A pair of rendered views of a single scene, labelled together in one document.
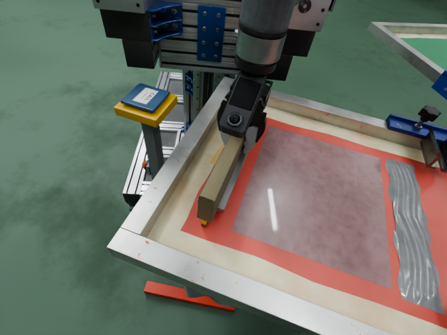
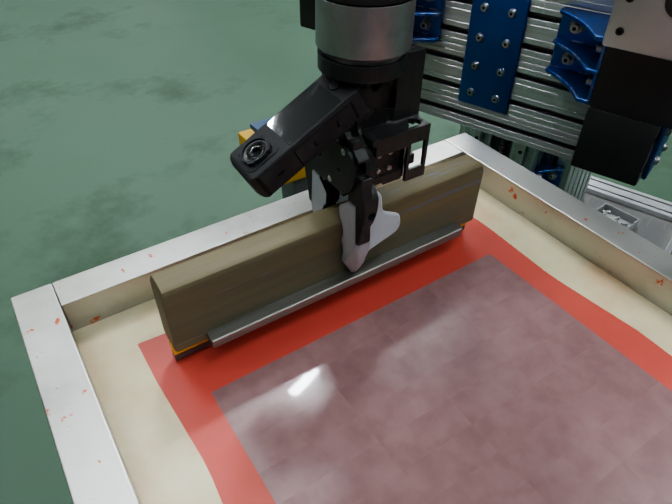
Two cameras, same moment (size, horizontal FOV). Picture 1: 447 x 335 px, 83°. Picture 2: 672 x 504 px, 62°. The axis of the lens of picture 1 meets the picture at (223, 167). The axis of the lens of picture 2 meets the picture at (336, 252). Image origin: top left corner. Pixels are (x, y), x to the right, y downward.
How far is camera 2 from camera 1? 0.33 m
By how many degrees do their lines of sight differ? 32
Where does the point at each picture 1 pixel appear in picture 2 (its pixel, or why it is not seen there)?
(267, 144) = (445, 286)
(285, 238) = (292, 472)
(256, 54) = (326, 33)
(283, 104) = (558, 221)
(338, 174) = (570, 427)
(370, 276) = not seen: outside the picture
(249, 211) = (276, 381)
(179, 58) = (426, 89)
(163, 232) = (113, 333)
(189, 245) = (125, 373)
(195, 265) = (76, 393)
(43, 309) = not seen: hidden behind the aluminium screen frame
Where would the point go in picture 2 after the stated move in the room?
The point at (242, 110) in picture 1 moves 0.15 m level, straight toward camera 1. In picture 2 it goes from (278, 140) to (93, 222)
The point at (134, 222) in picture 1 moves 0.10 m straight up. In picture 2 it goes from (73, 285) to (37, 201)
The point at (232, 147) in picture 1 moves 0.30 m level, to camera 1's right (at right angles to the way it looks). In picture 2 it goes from (291, 231) to (619, 438)
